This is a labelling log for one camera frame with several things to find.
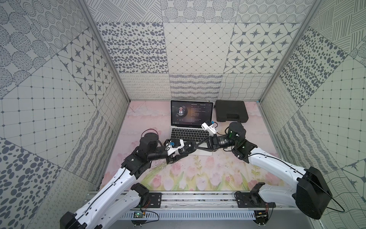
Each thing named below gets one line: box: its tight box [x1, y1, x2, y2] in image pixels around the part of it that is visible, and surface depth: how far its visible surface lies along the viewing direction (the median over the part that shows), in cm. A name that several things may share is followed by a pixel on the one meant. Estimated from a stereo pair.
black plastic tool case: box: [215, 100, 249, 123], surface depth 109 cm
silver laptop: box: [170, 100, 214, 157], surface depth 102 cm
